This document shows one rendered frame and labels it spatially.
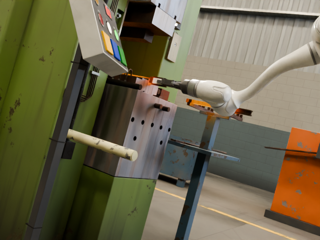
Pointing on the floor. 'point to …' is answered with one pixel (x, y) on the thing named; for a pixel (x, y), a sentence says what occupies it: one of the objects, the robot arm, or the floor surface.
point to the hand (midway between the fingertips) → (159, 81)
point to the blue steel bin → (179, 161)
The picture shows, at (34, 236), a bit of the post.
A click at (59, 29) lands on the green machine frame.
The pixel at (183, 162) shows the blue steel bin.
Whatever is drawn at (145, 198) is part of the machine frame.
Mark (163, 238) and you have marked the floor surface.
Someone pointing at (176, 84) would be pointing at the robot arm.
